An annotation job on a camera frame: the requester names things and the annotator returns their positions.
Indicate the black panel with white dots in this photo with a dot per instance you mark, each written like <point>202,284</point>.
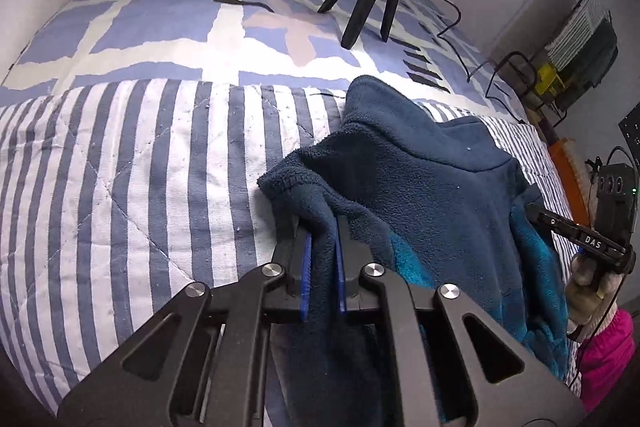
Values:
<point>631,132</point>

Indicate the person's right hand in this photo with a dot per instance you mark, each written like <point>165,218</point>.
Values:
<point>590,287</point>

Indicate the orange wooden bed rail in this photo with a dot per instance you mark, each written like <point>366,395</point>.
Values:
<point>567,172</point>

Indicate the yellow box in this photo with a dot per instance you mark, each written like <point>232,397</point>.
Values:
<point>547,79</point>

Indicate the teal plaid fleece jacket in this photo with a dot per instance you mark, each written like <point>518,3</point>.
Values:
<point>440,207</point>

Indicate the dark green hanging cloth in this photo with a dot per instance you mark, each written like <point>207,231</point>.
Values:
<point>597,57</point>

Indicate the blue checked bed sheet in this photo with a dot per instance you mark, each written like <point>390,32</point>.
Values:
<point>160,22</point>

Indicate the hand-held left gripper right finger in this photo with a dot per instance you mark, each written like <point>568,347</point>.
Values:
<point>341,277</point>

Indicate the striped hanging towel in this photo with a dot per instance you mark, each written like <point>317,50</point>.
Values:
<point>580,22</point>

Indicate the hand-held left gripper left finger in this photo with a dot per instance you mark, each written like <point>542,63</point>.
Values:
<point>306,277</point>

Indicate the blue white striped blanket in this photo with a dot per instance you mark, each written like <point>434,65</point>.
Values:
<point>125,207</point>

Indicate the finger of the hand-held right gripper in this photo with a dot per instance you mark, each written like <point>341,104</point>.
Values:
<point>552,222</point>

